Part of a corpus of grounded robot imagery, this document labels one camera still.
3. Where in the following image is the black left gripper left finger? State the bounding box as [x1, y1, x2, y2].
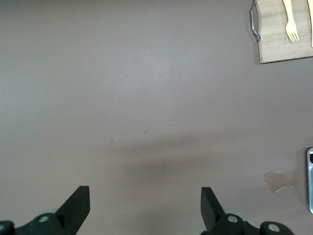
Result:
[0, 186, 90, 235]

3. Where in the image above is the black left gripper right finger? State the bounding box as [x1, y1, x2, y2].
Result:
[201, 187, 295, 235]

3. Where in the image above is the silver digital kitchen scale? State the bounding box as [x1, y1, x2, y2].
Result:
[307, 146, 313, 214]

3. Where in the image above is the yellow plastic fork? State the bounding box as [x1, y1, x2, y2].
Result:
[283, 0, 300, 43]

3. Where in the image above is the wooden cutting board metal handle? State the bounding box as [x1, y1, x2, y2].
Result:
[249, 0, 313, 65]

